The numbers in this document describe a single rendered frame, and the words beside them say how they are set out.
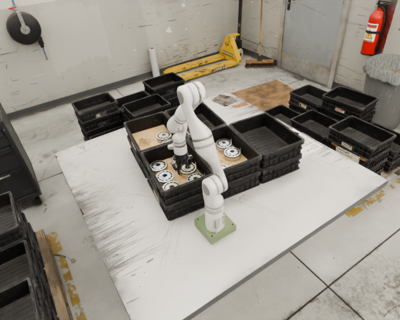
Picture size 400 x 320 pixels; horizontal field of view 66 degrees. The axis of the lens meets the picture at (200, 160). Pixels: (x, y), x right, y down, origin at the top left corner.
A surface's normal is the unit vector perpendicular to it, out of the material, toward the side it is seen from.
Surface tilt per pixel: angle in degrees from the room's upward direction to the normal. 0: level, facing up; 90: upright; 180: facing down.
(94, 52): 90
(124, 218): 0
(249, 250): 0
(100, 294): 0
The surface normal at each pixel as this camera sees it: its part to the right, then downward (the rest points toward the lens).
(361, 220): -0.07, -0.79
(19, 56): 0.54, 0.49
